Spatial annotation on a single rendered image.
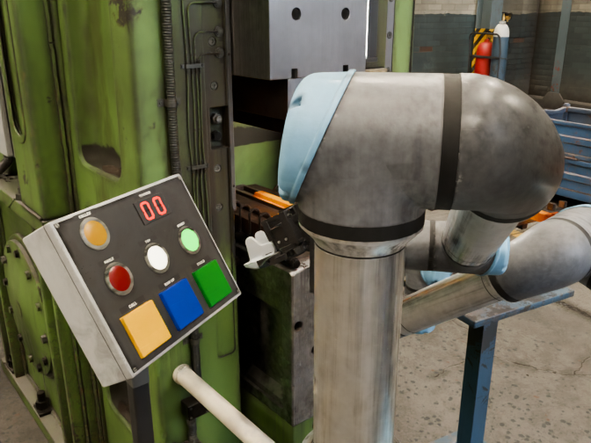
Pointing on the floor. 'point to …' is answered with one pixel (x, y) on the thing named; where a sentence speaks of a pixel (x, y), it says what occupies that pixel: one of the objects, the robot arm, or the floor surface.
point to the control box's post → (141, 408)
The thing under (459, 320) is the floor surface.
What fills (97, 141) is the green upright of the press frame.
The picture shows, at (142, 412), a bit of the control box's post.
